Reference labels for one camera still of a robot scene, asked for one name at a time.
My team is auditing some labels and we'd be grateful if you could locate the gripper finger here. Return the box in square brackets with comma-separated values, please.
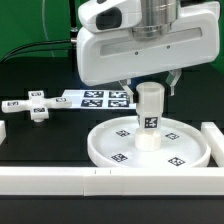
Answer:
[119, 79, 134, 99]
[166, 69, 182, 96]

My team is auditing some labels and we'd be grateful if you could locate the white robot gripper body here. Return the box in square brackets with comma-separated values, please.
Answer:
[77, 0, 220, 86]

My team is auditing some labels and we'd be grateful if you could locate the white round table top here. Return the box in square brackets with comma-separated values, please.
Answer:
[87, 116, 211, 169]

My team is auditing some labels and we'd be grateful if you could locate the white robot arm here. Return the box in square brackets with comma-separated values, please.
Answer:
[77, 0, 220, 86]

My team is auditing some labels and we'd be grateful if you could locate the white marker tag sheet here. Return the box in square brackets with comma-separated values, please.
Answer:
[63, 90, 136, 110]

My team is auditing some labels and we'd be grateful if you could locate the white right fence bar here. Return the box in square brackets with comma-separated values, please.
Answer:
[201, 122, 224, 168]

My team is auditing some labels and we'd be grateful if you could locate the white fence bar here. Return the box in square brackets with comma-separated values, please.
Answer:
[0, 120, 6, 145]
[0, 167, 224, 196]
[201, 122, 224, 168]

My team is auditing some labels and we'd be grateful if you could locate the white cross-shaped table base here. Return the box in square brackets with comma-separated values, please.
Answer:
[1, 90, 72, 122]

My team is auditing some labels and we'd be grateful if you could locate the white front fence bar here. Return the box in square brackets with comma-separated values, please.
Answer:
[0, 167, 224, 196]

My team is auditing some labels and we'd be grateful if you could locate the white left fence bar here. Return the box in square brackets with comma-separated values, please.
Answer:
[0, 120, 6, 145]

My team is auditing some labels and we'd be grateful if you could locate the thin white cable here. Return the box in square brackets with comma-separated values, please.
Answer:
[41, 0, 56, 58]

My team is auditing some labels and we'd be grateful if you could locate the black cable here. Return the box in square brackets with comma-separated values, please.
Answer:
[0, 37, 79, 64]

